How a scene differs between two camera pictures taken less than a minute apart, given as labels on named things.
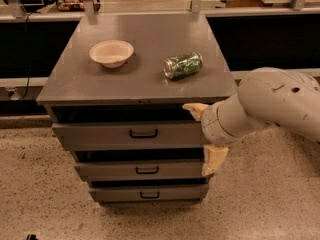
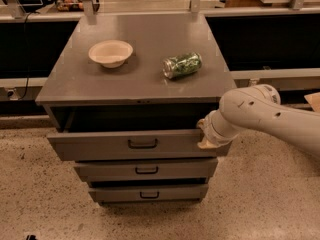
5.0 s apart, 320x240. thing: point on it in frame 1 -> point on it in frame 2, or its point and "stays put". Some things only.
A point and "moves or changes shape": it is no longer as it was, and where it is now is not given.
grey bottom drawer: (153, 194) stays put
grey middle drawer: (140, 169) stays put
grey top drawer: (178, 132) moves or changes shape
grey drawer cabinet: (120, 90) stays put
